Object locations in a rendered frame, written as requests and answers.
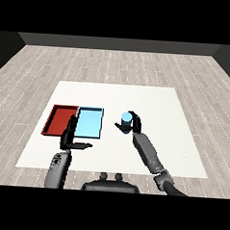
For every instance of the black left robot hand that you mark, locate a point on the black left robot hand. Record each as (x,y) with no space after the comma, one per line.
(68,135)

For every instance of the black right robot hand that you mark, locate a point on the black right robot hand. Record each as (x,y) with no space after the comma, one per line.
(135,123)

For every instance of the red shallow open box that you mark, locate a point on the red shallow open box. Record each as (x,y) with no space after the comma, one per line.
(58,120)

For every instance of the small blue can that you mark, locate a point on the small blue can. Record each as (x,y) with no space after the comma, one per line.
(126,119)

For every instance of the dark grey robot body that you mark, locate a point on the dark grey robot body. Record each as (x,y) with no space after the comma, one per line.
(110,184)

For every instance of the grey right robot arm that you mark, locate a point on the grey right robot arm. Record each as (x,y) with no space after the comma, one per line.
(153,162)

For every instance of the light blue shallow open box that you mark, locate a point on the light blue shallow open box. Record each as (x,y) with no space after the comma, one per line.
(89,122)

